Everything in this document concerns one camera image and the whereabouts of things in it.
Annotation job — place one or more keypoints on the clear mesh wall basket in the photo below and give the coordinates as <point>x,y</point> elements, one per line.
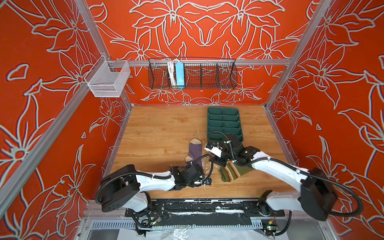
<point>107,79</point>

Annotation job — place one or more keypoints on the green divided plastic tray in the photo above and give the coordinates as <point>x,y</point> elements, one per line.
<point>224,120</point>

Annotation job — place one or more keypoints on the purple sock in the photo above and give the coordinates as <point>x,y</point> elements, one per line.
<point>195,151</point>

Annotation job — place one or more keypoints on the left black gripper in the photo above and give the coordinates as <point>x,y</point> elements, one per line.
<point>193,184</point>

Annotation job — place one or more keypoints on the green striped sock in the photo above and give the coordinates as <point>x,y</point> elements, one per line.
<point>231,172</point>

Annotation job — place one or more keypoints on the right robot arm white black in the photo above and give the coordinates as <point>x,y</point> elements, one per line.
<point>314,193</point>

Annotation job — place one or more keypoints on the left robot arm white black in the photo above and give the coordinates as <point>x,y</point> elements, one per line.
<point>128,187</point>

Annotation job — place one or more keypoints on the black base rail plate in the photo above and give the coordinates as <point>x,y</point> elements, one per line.
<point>224,212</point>

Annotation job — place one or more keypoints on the light blue box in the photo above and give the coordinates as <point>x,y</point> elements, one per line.
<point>180,75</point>

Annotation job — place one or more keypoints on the black wire wall basket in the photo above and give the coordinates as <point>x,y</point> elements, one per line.
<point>200,73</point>

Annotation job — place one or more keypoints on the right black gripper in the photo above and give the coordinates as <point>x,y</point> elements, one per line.
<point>215,158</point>

